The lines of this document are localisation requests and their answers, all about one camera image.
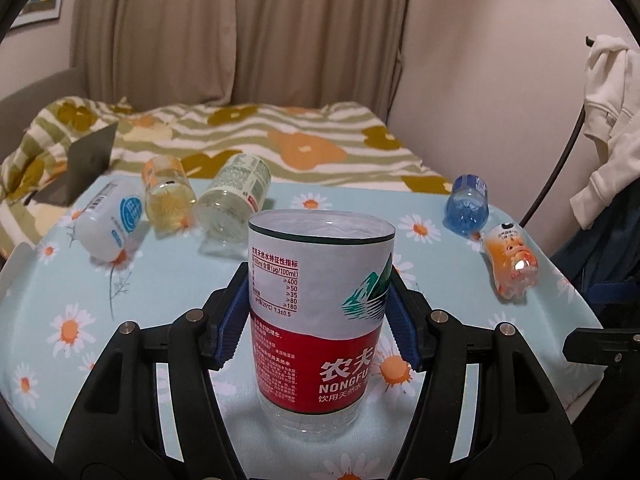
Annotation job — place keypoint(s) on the yellow drink bottle orange label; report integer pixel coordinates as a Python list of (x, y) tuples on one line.
[(167, 195)]

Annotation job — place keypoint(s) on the clear bottle red white label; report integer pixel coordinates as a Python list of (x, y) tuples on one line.
[(315, 310)]

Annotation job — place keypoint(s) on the beige curtain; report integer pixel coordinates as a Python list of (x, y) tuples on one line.
[(240, 30)]

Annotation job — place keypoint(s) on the white bottle blue label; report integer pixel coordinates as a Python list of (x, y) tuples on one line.
[(107, 220)]

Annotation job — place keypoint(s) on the clear bottle green white label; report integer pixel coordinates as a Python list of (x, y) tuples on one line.
[(235, 192)]

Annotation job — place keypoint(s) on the light blue daisy tablecloth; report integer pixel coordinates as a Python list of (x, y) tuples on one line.
[(165, 280)]

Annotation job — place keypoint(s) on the dark blue clothing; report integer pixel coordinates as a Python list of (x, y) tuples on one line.
[(610, 260)]

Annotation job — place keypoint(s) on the blue plastic bottle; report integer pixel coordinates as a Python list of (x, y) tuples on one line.
[(467, 207)]

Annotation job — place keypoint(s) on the white hooded sweatshirt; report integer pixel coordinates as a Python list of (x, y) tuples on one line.
[(612, 125)]

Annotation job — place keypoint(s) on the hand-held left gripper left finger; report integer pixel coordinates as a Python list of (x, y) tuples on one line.
[(231, 317)]

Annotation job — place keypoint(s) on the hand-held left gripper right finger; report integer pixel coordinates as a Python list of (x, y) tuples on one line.
[(401, 317)]

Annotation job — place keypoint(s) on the dark grey flat board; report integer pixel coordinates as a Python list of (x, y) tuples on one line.
[(85, 165)]

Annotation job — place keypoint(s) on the small orange drink bottle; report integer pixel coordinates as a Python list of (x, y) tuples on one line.
[(510, 262)]

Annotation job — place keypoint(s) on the grey upholstered furniture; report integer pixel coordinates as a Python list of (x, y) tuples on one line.
[(35, 105)]

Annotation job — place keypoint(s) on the green striped floral blanket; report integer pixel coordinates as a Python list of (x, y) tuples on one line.
[(310, 130)]

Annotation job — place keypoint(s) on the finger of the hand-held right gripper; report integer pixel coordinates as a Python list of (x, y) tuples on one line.
[(605, 347)]

